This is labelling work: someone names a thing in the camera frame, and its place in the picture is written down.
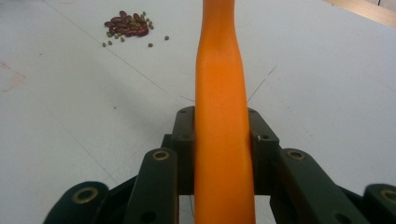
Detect white table cover sheet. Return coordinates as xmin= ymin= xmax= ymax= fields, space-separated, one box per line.
xmin=0 ymin=0 xmax=396 ymax=224

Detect wooden table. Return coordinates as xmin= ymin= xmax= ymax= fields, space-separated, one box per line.
xmin=323 ymin=0 xmax=396 ymax=30

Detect green mung beans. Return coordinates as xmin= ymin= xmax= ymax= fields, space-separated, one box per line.
xmin=101 ymin=11 xmax=171 ymax=49

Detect orange brush with grey bristles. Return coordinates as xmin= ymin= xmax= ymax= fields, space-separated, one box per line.
xmin=193 ymin=0 xmax=257 ymax=224

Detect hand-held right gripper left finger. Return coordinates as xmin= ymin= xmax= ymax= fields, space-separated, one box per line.
xmin=161 ymin=105 xmax=196 ymax=195

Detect pile of red kidney beans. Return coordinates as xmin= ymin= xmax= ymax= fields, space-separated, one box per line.
xmin=104 ymin=10 xmax=150 ymax=38

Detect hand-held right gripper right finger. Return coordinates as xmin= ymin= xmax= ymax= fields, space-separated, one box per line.
xmin=247 ymin=106 xmax=282 ymax=196

